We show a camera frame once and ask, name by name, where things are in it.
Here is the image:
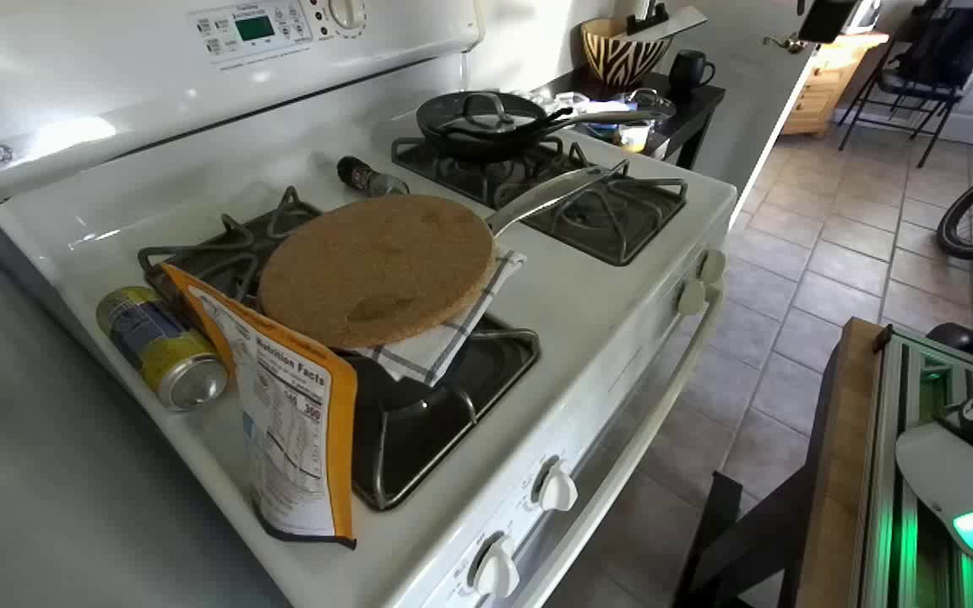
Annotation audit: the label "round cork wooden coaster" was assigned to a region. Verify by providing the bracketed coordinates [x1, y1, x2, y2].
[258, 193, 499, 352]

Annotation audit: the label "white checked dish towel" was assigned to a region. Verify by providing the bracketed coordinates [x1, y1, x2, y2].
[368, 248, 529, 390]

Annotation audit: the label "white gas stove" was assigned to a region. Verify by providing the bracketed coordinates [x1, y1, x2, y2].
[0, 0, 744, 608]

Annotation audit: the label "black frying pan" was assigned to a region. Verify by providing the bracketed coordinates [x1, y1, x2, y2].
[411, 87, 573, 160]

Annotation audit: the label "white stove knob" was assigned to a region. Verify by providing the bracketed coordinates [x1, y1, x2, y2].
[696, 246, 728, 285]
[527, 453, 580, 517]
[672, 278, 714, 318]
[464, 531, 525, 602]

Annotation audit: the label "white clutter pile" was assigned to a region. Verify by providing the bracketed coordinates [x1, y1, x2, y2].
[549, 83, 682, 156]

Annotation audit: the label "orange snack bag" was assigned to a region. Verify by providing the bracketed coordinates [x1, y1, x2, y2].
[157, 258, 362, 550]

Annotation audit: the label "black side table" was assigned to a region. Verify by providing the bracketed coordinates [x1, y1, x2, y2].
[541, 65, 728, 173]

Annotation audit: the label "black mug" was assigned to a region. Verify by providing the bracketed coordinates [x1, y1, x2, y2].
[665, 46, 720, 100]

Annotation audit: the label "black stand legs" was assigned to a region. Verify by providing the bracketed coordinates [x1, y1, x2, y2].
[670, 466, 818, 608]

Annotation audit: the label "white oven dial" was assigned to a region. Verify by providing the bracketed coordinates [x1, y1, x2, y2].
[325, 0, 370, 33]

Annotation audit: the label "yellow blue drink can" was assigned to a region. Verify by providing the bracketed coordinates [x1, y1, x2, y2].
[94, 282, 229, 410]

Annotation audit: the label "white door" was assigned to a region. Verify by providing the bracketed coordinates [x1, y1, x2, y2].
[665, 0, 852, 194]

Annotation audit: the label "wooden workbench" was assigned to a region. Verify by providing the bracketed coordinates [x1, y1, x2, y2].
[793, 314, 893, 608]

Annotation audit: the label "brass door knob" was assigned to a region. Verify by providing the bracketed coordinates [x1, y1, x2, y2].
[764, 30, 814, 56]

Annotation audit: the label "wooden cabinet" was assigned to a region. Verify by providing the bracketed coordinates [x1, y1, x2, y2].
[780, 30, 893, 141]

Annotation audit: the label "white black device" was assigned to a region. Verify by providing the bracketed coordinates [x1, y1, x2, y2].
[893, 369, 973, 583]

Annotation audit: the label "black folding chair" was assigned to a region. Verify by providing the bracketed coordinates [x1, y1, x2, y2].
[833, 0, 973, 173]

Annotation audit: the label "silver long pan handle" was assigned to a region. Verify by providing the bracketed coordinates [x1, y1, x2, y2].
[484, 160, 629, 236]

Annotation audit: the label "aluminium frame with green light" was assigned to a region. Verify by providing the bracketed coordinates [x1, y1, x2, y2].
[858, 323, 973, 608]

